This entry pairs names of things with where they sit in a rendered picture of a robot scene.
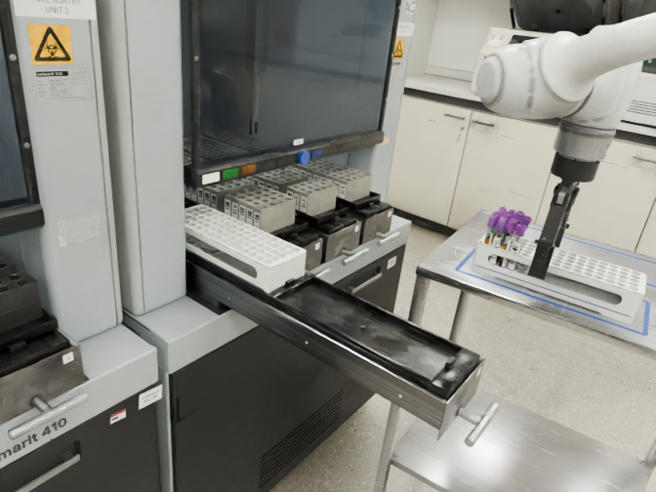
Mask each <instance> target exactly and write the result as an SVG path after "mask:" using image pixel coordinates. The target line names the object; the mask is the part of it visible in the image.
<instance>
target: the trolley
mask: <svg viewBox="0 0 656 492"><path fill-rule="evenodd" d="M492 214H494V213H493V212H490V211H486V210H483V209H482V210H481V211H479V212H478V213H477V214H476V215H475V216H474V217H473V218H471V219H470V220H469V221H468V222H467V223H466V224H464V225H463V226H462V227H461V228H460V229H459V230H457V231H456V232H455V233H454V234H453V235H452V236H450V237H449V238H448V239H447V240H446V241H445V242H444V243H442V244H441V245H440V246H439V247H438V248H437V249H435V250H434V251H433V252H432V253H431V254H430V255H429V256H427V257H426V258H425V259H424V260H423V261H422V262H420V263H419V264H418V265H417V267H416V274H417V275H416V280H415V285H414V290H413V295H412V300H411V305H410V309H409V314H408V319H407V320H408V321H411V322H413V323H415V324H417V325H419V326H421V323H422V318H423V314H424V309H425V304H426V300H427V295H428V290H429V287H430V282H431V280H434V281H436V282H439V283H442V284H445V285H447V286H450V287H453V288H456V289H459V290H461V293H460V297H459V301H458V304H457V308H456V312H455V316H454V320H453V324H452V328H451V332H450V336H449V340H450V341H452V342H454V343H456V344H458V341H459V337H460V334H461V330H462V326H463V322H464V318H465V314H466V310H467V306H468V302H469V299H470V295H471V294H472V295H475V296H478V297H480V298H482V299H485V300H488V301H491V302H494V303H496V304H499V305H502V306H505V307H507V308H512V309H515V310H517V311H520V312H523V313H526V314H529V315H531V316H534V317H537V318H540V319H542V320H545V321H548V322H550V323H552V324H555V325H558V326H561V327H564V328H566V329H569V330H572V331H575V332H577V333H580V334H583V335H586V336H588V337H591V338H594V339H597V340H600V341H602V342H605V343H607V344H610V345H612V346H615V347H618V348H621V349H625V350H628V351H631V352H634V353H636V354H639V355H642V356H645V357H647V358H650V359H653V360H656V258H654V257H650V256H646V255H643V254H640V253H637V252H633V251H630V250H626V249H622V248H619V247H615V246H612V245H608V244H605V243H601V242H597V241H594V240H590V239H588V238H584V237H581V236H577V235H573V234H570V233H566V232H564V234H563V237H562V240H561V243H560V246H559V248H560V249H563V250H567V251H570V252H573V253H577V254H580V255H583V256H587V257H590V258H594V259H597V260H600V261H604V262H607V263H610V264H613V265H616V266H620V267H625V268H629V269H632V270H635V271H639V272H642V273H645V274H646V275H647V279H646V288H645V295H644V297H643V299H642V302H641V304H640V306H639V309H638V311H637V313H636V316H635V319H634V322H633V324H628V323H625V322H622V321H619V320H616V319H613V318H610V317H608V316H605V315H602V314H601V313H599V312H596V311H593V310H590V309H588V308H585V307H580V306H577V305H574V304H571V303H568V302H565V301H563V300H560V299H557V298H554V297H551V296H548V295H545V294H542V293H539V292H537V291H534V290H531V289H528V288H525V287H522V286H519V285H516V284H513V283H510V282H508V281H505V280H502V279H499V278H496V277H495V278H493V277H490V276H487V275H484V274H481V273H478V272H475V271H473V270H471V268H472V261H473V257H474V253H475V249H476V245H477V241H478V240H479V239H480V238H481V237H482V236H483V235H484V234H485V233H486V231H487V224H488V220H489V217H490V216H491V215H492ZM493 402H494V403H497V404H498V405H499V411H498V412H497V413H496V415H495V416H494V418H493V419H492V421H491V422H490V423H489V425H488V426H487V428H486V429H485V431H484V432H483V433H482V435H481V436H480V438H479V439H478V441H477V442H476V444H475V445H474V446H473V447H468V446H467V445H466V444H465V439H466V437H467V436H468V434H469V433H470V432H471V430H472V429H473V427H474V425H473V424H472V423H470V422H468V421H466V420H464V419H463V418H461V417H459V416H458V417H457V418H456V419H455V420H454V422H453V423H452V424H451V425H450V427H449V428H448V429H447V430H446V432H445V433H444V434H443V435H442V437H441V438H440V439H439V440H438V441H436V440H437V436H438V432H439V430H438V429H436V428H434V427H433V426H431V425H429V424H428V423H426V422H424V421H422V420H421V419H419V418H416V419H415V421H414V422H413V424H412V425H411V427H410V428H409V430H408V431H407V433H405V434H404V436H403V437H402V439H401V440H400V442H399V443H398V445H397V446H396V448H395V449H394V446H395V442H396V437H397V433H398V428H399V423H400V419H401V414H402V408H400V407H398V406H397V405H395V404H393V403H392V402H391V403H390V408H389V416H388V421H387V426H386V431H385V436H384V441H383V446H382V451H381V456H380V461H379V465H378V470H377V475H376V480H375V485H374V490H373V492H385V491H386V487H387V482H388V477H389V473H390V465H393V466H395V467H396V468H398V469H400V470H402V471H404V472H406V473H408V474H410V475H412V476H413V477H415V478H417V479H419V480H421V481H422V482H424V483H425V484H427V485H428V486H430V487H432V488H434V489H436V490H437V491H439V492H646V484H647V482H648V480H649V478H650V476H651V474H653V472H654V470H655V468H656V437H655V439H654V441H653V443H652V445H651V447H650V449H649V451H648V453H647V455H646V457H645V459H644V461H642V460H640V459H638V458H636V457H633V456H631V455H629V454H627V453H624V452H622V451H620V450H618V449H615V448H613V447H611V446H609V445H606V444H604V443H602V442H600V441H597V440H595V439H593V438H591V437H588V436H586V435H584V434H582V433H579V432H577V431H575V430H572V429H570V428H568V427H566V426H563V425H561V424H559V423H557V422H554V421H552V420H550V419H547V418H545V417H543V416H541V415H538V414H536V413H534V412H532V411H529V410H527V409H525V408H523V407H520V406H518V405H516V404H514V403H511V402H509V401H507V400H505V399H503V398H501V397H499V396H497V395H494V394H492V393H490V392H488V391H485V390H483V389H480V388H477V390H476V393H475V395H474V396H473V398H472V399H471V400H470V402H469V403H468V404H467V405H466V407H465V409H466V410H468V411H470V412H472V413H474V414H475V415H476V416H478V417H480V418H481V416H482V415H483V414H484V412H485V411H486V409H487V408H488V407H489V405H490V404H491V403H493ZM393 450H394V451H393Z"/></svg>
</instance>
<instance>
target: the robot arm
mask: <svg viewBox="0 0 656 492"><path fill-rule="evenodd" d="M655 58H656V13H653V14H650V15H646V16H643V17H639V18H636V19H633V20H627V21H624V22H621V23H618V24H615V25H598V26H596V27H595V28H594V29H593V30H592V31H591V32H590V33H589V34H587V35H584V36H580V37H579V36H577V35H576V34H574V33H572V32H568V31H560V32H558V33H556V34H552V35H549V36H545V37H541V38H537V39H532V40H526V41H524V42H523V43H522V44H510V45H508V46H505V47H502V48H500V49H498V50H496V51H494V52H492V53H491V54H489V55H488V56H487V57H486V58H485V60H484V61H483V63H482V64H481V66H480V67H479V70H478V72H477V75H476V90H477V93H478V96H479V97H480V99H481V101H482V103H483V104H484V105H485V106H486V107H487V108H489V109H490V110H492V111H494V112H496V113H498V114H501V115H504V116H507V117H512V118H522V119H550V118H555V117H561V120H560V122H559V127H558V130H557V133H556V137H555V140H554V143H553V149H554V150H555V151H557V152H556V153H555V155H554V158H553V164H552V167H551V173H552V174H553V175H554V176H556V177H560V178H561V183H557V185H556V186H555V187H554V190H553V199H552V201H551V204H550V210H549V213H548V215H547V218H546V221H545V224H544V226H543V229H542V232H541V235H540V238H539V239H535V243H537V247H536V250H535V253H534V257H533V260H532V263H531V266H530V269H529V272H528V275H531V276H534V277H537V278H540V279H543V280H544V279H545V277H546V274H547V271H548V268H549V265H550V262H551V259H552V256H553V253H554V248H555V247H556V248H559V246H560V243H561V240H562V237H563V234H564V232H565V229H566V228H567V229H569V226H570V224H567V222H568V220H569V214H570V211H571V208H572V206H573V205H574V203H575V200H576V197H577V196H578V194H579V192H580V188H579V187H578V185H579V183H590V182H592V181H593V180H594V179H595V175H596V172H597V169H598V166H599V163H600V161H599V160H603V159H605V156H606V152H607V149H608V148H609V147H610V146H611V143H612V141H613V138H614V136H615V134H616V129H617V127H618V125H619V122H620V121H621V119H622V117H623V116H624V115H625V113H626V112H627V110H628V108H629V106H630V104H631V102H632V99H633V96H634V94H635V91H636V86H637V83H638V80H639V76H640V73H641V69H642V63H643V61H646V60H650V59H655ZM544 238H546V239H544Z"/></svg>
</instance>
